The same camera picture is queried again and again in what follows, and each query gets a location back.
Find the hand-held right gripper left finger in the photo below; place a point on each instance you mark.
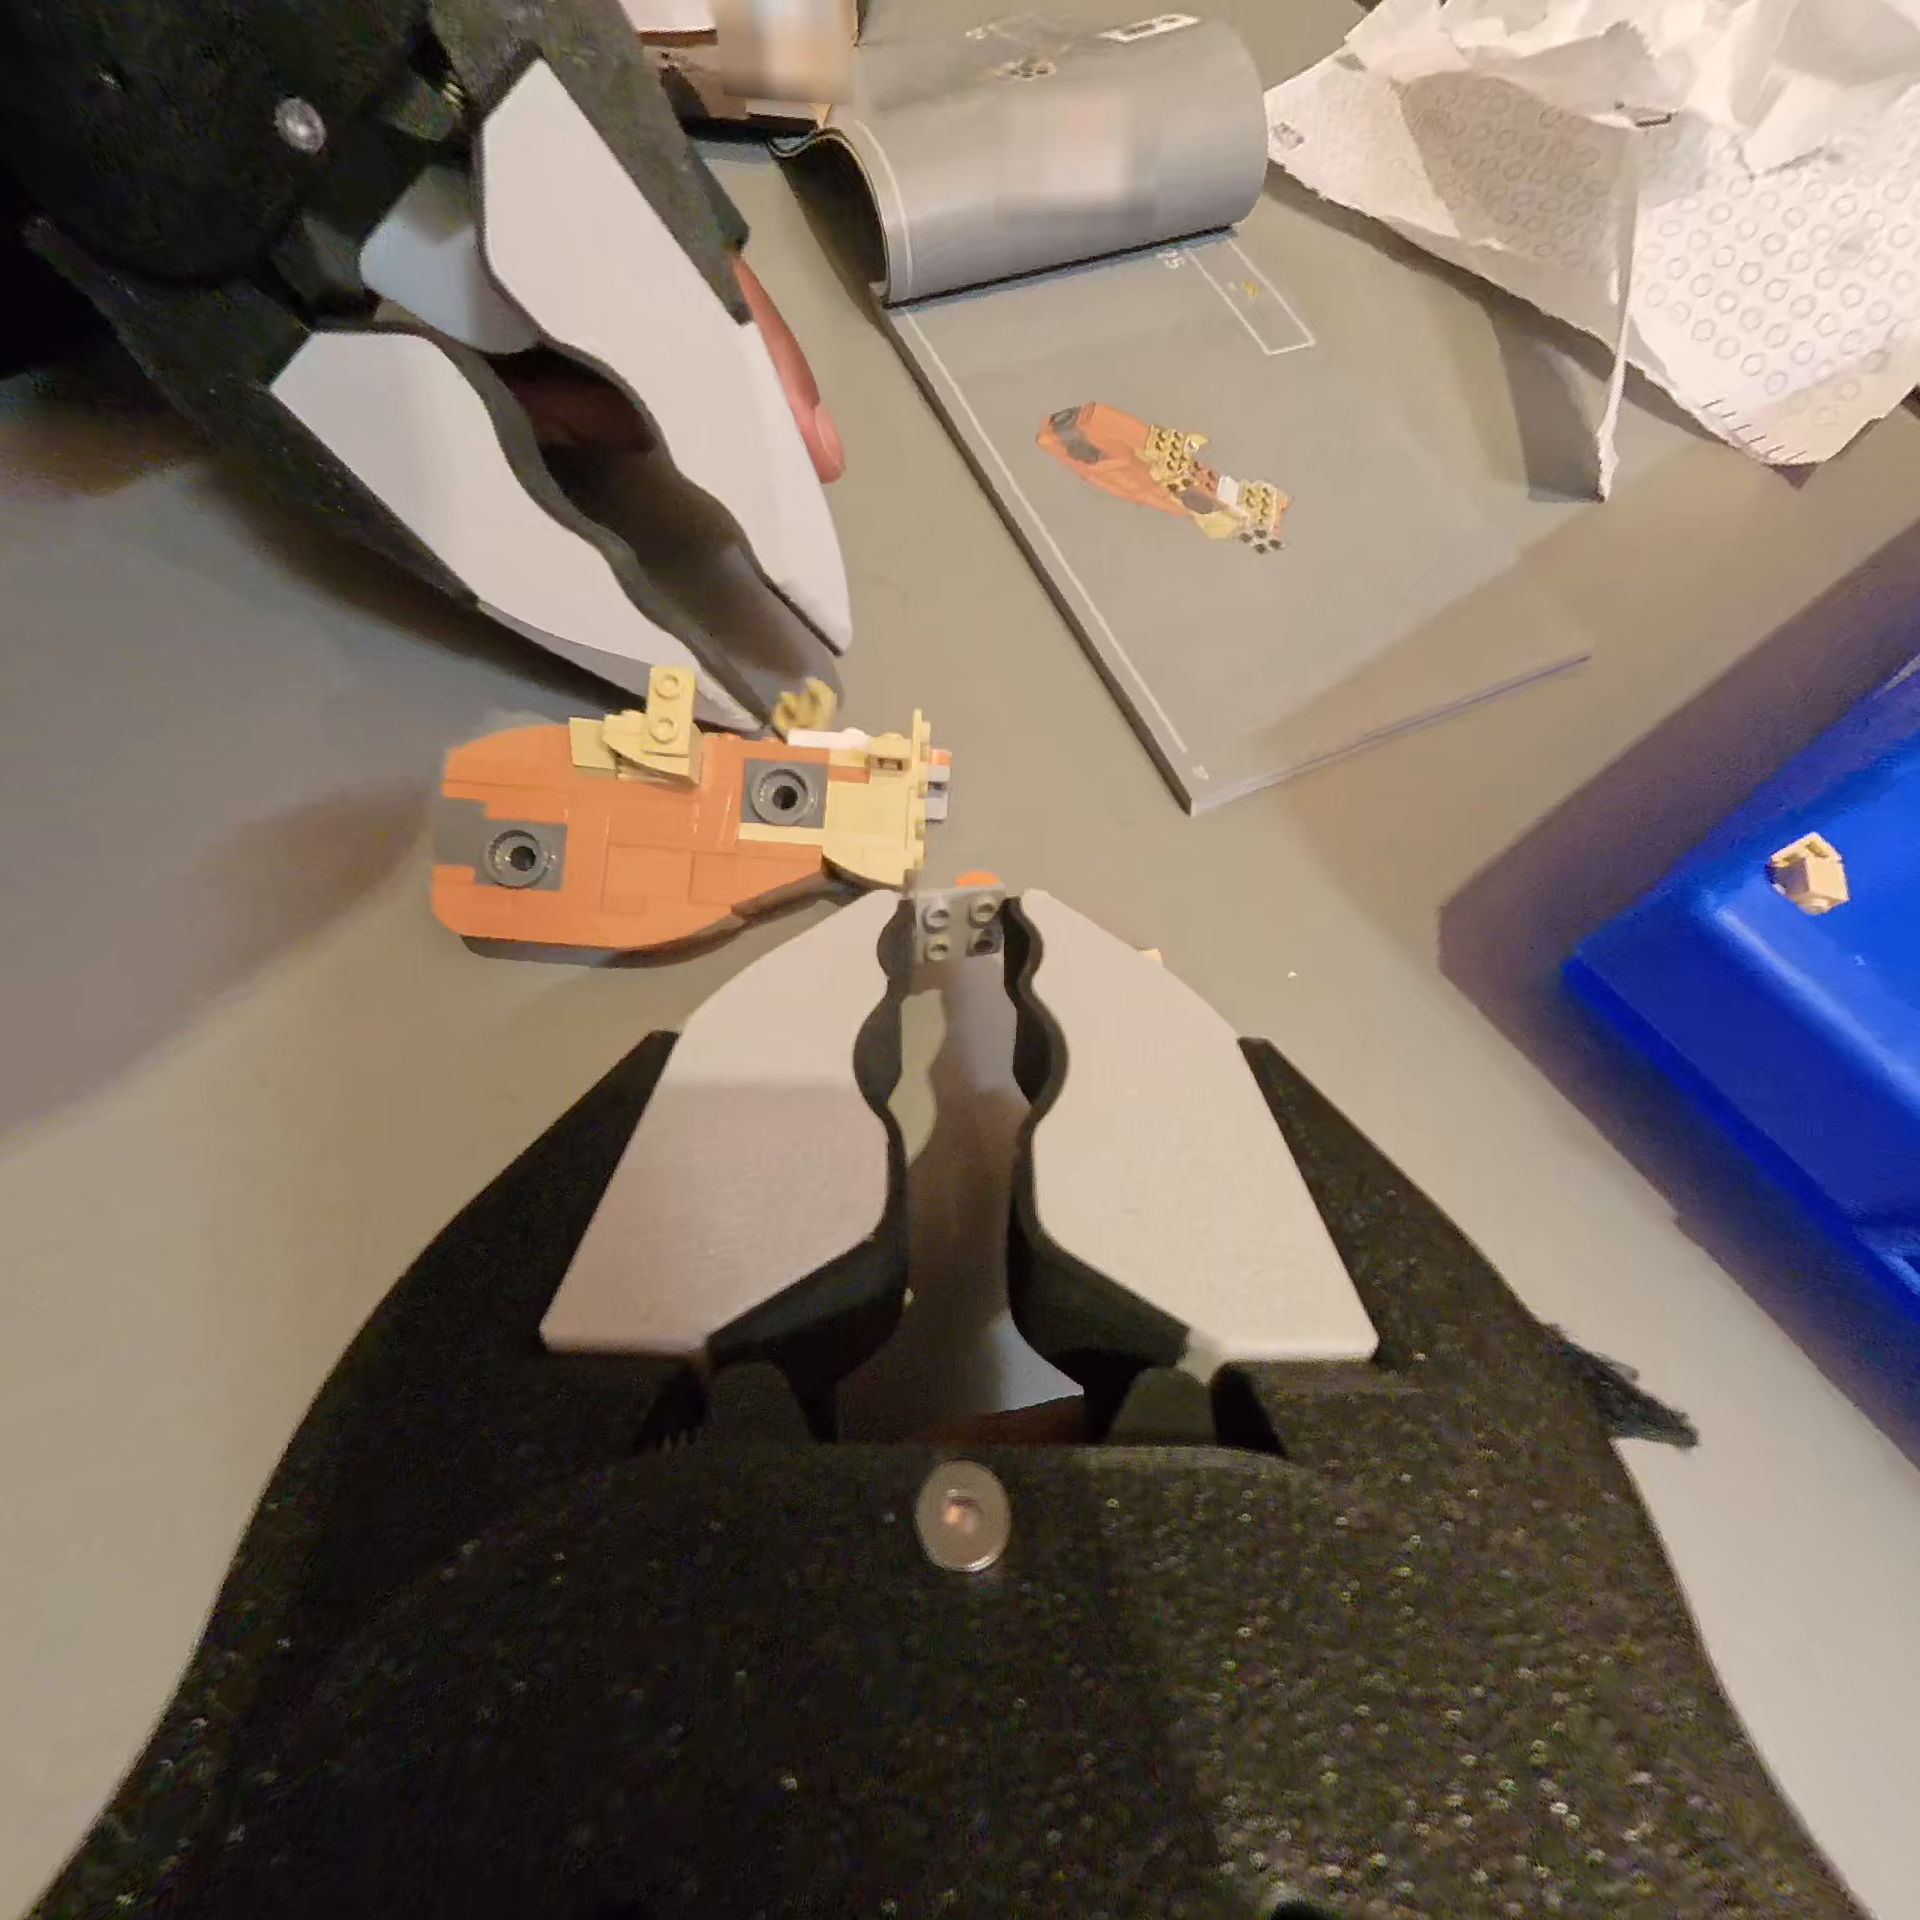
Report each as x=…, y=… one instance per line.
x=735, y=1170

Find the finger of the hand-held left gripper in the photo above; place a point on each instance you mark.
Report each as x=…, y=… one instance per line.
x=662, y=330
x=452, y=480

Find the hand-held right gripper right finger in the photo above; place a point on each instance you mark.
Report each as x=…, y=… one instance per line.
x=1185, y=1170

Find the brown tan brick model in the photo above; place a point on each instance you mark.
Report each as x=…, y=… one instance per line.
x=646, y=863

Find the small grey orange brick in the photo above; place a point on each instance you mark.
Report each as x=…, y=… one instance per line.
x=960, y=921

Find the blue plastic bin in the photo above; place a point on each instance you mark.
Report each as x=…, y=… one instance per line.
x=1770, y=1079

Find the person's left hand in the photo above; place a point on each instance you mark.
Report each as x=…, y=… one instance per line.
x=797, y=375

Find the grey instruction booklet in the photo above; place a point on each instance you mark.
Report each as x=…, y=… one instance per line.
x=1349, y=599

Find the small tan brick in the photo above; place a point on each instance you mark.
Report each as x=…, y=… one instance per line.
x=1808, y=873

